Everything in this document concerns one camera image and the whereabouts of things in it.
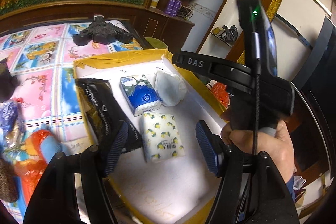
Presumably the black snack bag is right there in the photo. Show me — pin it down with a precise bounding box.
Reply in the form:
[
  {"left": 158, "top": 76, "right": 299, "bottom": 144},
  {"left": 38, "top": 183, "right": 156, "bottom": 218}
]
[{"left": 75, "top": 79, "right": 143, "bottom": 153}]

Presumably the lemon print tissue pack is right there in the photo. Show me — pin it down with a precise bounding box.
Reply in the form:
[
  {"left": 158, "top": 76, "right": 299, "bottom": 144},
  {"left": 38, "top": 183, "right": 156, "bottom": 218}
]
[{"left": 141, "top": 112, "right": 185, "bottom": 162}]

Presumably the blue tissue pack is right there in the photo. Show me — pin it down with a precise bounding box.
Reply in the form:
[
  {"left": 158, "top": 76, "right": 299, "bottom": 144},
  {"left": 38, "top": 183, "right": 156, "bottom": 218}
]
[{"left": 120, "top": 75, "right": 162, "bottom": 117}]

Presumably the light blue knitted cloth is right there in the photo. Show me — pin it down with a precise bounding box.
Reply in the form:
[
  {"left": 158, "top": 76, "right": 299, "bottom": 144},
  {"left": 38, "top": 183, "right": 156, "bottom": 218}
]
[{"left": 33, "top": 123, "right": 70, "bottom": 164}]

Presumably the orange red plastic bag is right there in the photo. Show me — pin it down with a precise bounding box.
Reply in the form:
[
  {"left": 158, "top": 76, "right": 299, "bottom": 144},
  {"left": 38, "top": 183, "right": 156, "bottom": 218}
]
[{"left": 14, "top": 129, "right": 54, "bottom": 205}]

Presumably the blue white Vinda bag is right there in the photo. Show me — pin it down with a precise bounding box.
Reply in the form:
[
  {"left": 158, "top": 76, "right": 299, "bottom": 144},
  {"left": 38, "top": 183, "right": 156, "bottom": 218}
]
[{"left": 1, "top": 100, "right": 24, "bottom": 148}]

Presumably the white Face tissue pack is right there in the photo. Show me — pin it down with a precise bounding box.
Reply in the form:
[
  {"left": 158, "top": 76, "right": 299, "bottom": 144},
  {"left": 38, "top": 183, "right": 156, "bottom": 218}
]
[{"left": 62, "top": 137, "right": 92, "bottom": 155}]

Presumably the brown knitted hat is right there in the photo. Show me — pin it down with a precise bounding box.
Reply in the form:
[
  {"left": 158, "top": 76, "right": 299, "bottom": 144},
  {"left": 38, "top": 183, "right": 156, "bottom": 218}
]
[{"left": 0, "top": 158, "right": 19, "bottom": 203}]

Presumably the blue sleeve forearm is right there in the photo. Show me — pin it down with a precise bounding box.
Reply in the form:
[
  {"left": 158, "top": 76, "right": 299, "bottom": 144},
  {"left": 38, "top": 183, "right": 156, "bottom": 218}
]
[{"left": 286, "top": 176, "right": 295, "bottom": 201}]

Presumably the person's right hand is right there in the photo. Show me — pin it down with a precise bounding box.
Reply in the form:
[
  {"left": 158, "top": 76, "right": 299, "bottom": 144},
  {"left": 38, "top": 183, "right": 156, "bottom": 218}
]
[{"left": 220, "top": 109, "right": 295, "bottom": 182}]

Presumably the red plastic bag on cabinet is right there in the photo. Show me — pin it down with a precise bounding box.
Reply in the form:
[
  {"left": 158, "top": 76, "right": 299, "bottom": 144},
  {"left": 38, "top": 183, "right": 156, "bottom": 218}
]
[{"left": 211, "top": 82, "right": 230, "bottom": 109}]

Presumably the yellow taped foam box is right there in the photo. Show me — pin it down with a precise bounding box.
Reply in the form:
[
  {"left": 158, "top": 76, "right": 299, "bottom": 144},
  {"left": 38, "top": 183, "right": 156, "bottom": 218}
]
[{"left": 73, "top": 50, "right": 224, "bottom": 223}]

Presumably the white green plastic stool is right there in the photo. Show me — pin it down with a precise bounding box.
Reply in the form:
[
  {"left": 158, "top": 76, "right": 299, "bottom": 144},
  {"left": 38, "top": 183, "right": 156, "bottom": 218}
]
[{"left": 145, "top": 37, "right": 169, "bottom": 50}]

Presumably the colourful printed tablecloth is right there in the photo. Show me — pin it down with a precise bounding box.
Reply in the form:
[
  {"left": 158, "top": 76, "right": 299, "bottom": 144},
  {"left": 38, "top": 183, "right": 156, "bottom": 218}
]
[{"left": 1, "top": 22, "right": 145, "bottom": 222}]

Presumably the black star-shaped device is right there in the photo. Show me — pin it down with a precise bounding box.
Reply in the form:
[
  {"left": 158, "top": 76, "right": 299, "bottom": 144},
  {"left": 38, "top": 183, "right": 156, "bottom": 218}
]
[{"left": 72, "top": 15, "right": 134, "bottom": 46}]

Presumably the purple spray can pair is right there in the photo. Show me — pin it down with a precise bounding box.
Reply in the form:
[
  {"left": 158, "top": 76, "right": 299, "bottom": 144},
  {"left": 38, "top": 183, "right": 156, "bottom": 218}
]
[{"left": 165, "top": 0, "right": 182, "bottom": 17}]

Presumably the black cylindrical motor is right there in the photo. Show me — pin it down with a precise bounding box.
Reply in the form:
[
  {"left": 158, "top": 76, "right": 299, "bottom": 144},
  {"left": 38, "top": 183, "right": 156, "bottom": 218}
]
[{"left": 0, "top": 58, "right": 19, "bottom": 103}]

